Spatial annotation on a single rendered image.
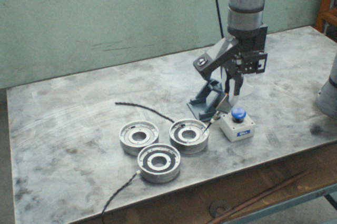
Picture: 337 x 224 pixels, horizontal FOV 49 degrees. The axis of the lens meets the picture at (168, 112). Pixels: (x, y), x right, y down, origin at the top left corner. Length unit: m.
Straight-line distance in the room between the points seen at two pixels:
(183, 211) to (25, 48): 1.69
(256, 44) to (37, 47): 1.86
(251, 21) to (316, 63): 0.64
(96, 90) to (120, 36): 1.40
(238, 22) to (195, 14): 1.93
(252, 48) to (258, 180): 0.54
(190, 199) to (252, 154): 0.30
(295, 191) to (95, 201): 0.66
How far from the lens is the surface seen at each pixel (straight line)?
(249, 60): 0.87
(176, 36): 2.76
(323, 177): 1.36
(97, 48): 2.61
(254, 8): 0.81
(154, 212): 1.18
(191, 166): 0.96
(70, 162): 1.01
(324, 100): 1.19
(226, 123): 1.02
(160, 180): 0.90
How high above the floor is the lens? 1.50
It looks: 39 degrees down
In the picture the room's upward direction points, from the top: 1 degrees counter-clockwise
